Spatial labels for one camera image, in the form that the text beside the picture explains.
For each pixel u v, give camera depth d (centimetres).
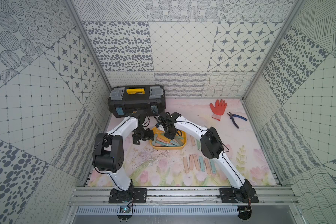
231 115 108
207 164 85
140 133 77
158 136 97
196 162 86
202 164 86
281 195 77
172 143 93
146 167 85
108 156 47
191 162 86
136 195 76
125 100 95
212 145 60
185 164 86
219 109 115
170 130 85
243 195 64
